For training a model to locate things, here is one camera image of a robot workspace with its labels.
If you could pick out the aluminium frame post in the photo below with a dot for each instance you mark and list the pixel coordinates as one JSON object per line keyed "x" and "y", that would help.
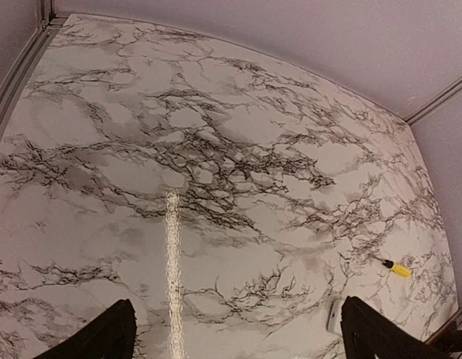
{"x": 434, "y": 103}
{"x": 26, "y": 29}

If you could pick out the aluminium frame post right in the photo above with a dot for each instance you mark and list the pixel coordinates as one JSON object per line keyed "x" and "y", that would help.
{"x": 434, "y": 103}

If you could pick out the aluminium frame post left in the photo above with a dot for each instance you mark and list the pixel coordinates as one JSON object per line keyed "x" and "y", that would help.
{"x": 26, "y": 29}

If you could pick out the yellow handled screwdriver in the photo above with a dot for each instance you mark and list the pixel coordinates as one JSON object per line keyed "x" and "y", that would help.
{"x": 394, "y": 267}

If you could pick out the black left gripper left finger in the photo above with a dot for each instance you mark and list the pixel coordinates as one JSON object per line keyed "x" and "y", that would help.
{"x": 109, "y": 335}

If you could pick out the white remote control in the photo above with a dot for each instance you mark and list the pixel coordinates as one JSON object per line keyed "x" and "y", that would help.
{"x": 335, "y": 318}

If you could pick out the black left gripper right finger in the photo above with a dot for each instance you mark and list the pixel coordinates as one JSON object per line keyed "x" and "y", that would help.
{"x": 368, "y": 334}

